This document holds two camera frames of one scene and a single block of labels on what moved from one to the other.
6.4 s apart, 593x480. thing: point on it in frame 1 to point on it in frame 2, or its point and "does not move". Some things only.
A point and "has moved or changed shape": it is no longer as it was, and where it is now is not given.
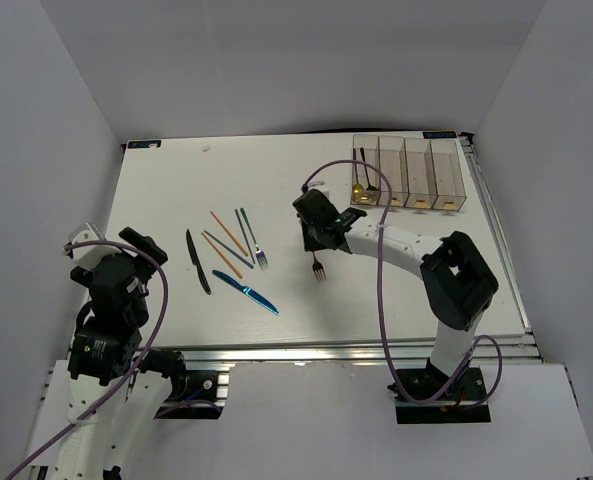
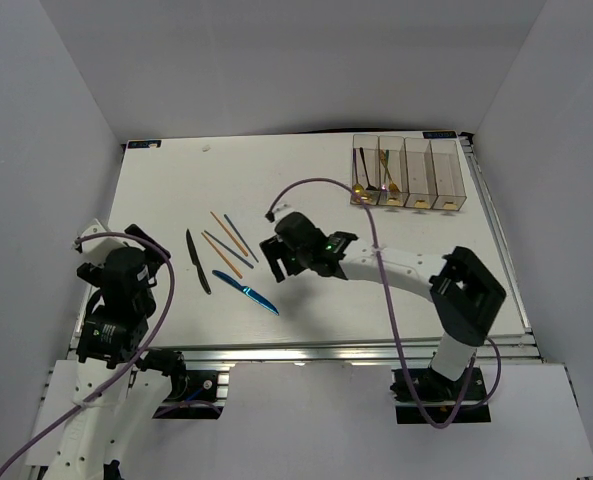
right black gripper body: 311,234 to 301,258
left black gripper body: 141,311 does not move
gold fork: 318,269 has moved or changed shape
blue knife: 248,291 does not move
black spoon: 369,187 does not move
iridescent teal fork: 259,253 to 384,186
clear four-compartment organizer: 426,174 does not move
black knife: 197,263 does not move
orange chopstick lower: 204,235 does not move
